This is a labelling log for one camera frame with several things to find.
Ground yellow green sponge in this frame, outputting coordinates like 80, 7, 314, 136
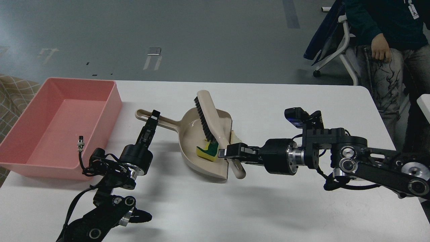
196, 139, 219, 162

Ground beige plastic dustpan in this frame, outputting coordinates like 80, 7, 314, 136
135, 109, 233, 180

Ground person's bare hand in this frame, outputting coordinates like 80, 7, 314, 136
371, 33, 392, 63

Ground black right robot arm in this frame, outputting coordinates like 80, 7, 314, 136
218, 107, 429, 200

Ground standing person teal sweater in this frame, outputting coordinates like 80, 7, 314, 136
344, 0, 430, 153

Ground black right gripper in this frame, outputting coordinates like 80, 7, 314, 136
218, 139, 304, 175

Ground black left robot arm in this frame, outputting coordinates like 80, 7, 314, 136
57, 110, 160, 242

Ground beige checkered cloth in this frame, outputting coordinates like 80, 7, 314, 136
0, 75, 41, 187

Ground navy blue jacket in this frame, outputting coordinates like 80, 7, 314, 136
303, 0, 345, 65

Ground pink plastic bin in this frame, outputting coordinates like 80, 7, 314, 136
0, 78, 122, 180

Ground white office chair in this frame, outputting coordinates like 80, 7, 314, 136
313, 15, 359, 86

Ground beige hand brush black bristles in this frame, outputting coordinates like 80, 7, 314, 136
195, 89, 246, 179

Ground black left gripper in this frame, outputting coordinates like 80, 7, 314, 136
119, 109, 160, 175

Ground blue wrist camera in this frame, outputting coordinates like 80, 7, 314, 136
284, 107, 311, 129

